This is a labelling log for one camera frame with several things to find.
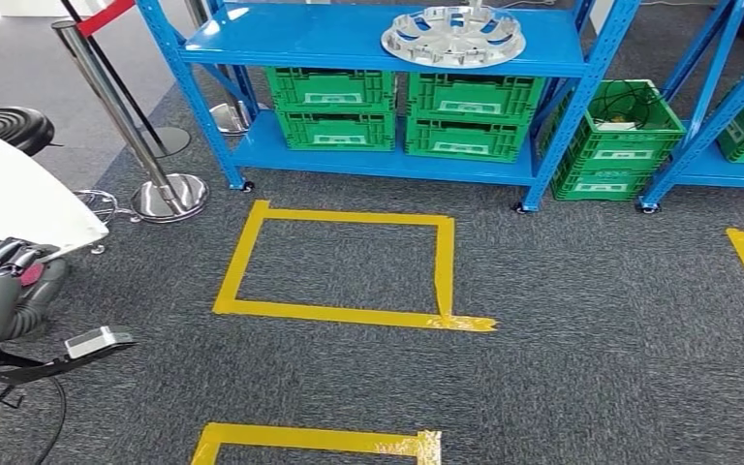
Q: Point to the chrome stanchion post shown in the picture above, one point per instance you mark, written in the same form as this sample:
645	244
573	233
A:
231	119
170	199

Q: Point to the black stool with chrome base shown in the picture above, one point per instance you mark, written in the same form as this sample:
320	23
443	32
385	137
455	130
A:
12	128

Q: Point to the grey wheel hubcap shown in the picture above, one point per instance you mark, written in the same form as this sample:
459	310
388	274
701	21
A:
452	38

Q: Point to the white curved plastic part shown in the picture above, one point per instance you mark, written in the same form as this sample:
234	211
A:
12	199

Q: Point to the red barrier belt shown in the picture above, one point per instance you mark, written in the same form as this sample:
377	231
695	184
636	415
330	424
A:
105	16

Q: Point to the small white item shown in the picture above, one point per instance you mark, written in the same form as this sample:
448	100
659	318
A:
616	125

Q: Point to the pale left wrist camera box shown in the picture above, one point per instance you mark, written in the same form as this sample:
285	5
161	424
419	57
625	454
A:
89	341

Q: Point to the blue metal shelf rack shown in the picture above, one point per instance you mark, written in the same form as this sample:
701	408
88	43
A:
314	35
731	174

